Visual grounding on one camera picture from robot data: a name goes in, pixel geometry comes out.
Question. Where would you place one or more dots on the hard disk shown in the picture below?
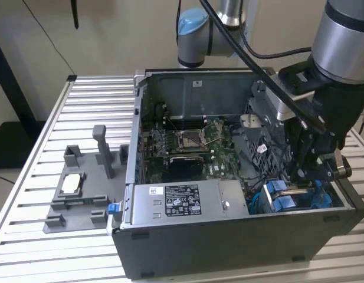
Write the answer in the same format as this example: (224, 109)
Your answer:
(285, 202)

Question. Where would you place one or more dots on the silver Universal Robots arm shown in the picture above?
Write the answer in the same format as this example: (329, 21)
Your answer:
(338, 44)

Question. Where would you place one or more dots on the green Dell motherboard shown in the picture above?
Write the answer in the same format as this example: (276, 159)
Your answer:
(226, 147)

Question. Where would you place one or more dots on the thin metal locking lever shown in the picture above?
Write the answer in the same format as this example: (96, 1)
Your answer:
(209, 136)
(171, 123)

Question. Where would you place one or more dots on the CPU socket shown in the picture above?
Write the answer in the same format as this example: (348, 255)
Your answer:
(189, 140)

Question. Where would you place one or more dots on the black graphics card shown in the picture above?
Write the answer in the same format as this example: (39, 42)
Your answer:
(186, 166)

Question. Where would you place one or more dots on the dark grey PC case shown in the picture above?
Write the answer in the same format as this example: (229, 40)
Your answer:
(199, 250)

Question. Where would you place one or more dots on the silver power supply unit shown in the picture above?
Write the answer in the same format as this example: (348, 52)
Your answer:
(146, 212)

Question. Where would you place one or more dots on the blue case latch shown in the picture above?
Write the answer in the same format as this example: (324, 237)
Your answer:
(112, 208)

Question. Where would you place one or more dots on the grey parts rack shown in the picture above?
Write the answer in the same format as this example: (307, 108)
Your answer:
(90, 174)

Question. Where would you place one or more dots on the silver CPU chip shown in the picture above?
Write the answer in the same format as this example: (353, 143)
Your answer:
(72, 183)

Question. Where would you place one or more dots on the black hanging object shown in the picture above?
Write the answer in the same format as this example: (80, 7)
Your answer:
(74, 14)

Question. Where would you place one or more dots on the black floor stand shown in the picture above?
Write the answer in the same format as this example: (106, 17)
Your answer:
(10, 141)

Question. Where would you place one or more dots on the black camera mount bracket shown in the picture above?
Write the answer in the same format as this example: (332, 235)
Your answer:
(296, 75)

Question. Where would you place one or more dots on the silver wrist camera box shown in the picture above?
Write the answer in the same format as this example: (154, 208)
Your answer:
(280, 106)

